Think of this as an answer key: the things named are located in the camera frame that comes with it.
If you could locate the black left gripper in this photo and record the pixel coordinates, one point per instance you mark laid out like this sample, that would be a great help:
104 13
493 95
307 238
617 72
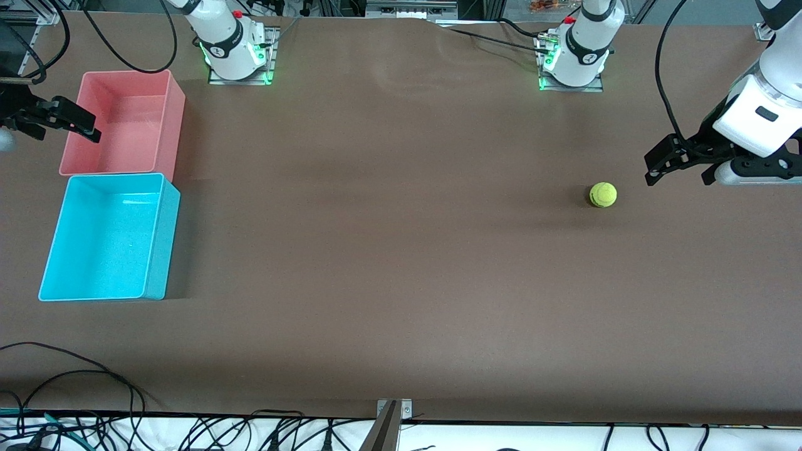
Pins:
706 139

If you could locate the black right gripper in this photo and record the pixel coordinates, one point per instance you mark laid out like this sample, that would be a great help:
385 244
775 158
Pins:
14 106

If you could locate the yellow-green tennis ball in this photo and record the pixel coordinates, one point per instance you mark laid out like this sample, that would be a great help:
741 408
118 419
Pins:
603 195

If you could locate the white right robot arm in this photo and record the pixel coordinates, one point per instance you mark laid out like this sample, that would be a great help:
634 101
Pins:
225 37

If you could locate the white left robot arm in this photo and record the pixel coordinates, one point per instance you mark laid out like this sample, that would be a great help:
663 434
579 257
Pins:
583 50

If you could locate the pink plastic bin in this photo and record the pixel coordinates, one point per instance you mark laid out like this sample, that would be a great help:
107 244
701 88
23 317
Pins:
125 131

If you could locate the blue plastic bin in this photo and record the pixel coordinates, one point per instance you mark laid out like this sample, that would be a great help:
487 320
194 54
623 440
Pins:
106 244

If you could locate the orange background object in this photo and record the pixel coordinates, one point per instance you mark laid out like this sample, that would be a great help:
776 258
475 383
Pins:
545 6

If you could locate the grey power strip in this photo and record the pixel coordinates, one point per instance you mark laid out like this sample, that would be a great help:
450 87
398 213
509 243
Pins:
407 9

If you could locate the grey metal bar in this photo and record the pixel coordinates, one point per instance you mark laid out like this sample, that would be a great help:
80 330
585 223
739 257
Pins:
382 435

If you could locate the aluminium frame rail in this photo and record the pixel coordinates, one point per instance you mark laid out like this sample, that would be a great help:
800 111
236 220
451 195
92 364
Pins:
49 14

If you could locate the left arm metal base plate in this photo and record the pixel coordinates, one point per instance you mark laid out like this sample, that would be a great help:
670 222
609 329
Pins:
573 89

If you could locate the small metal corner bracket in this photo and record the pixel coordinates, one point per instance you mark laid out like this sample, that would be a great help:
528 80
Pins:
763 31

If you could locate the silver table edge bracket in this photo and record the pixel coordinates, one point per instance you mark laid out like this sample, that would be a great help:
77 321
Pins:
407 410

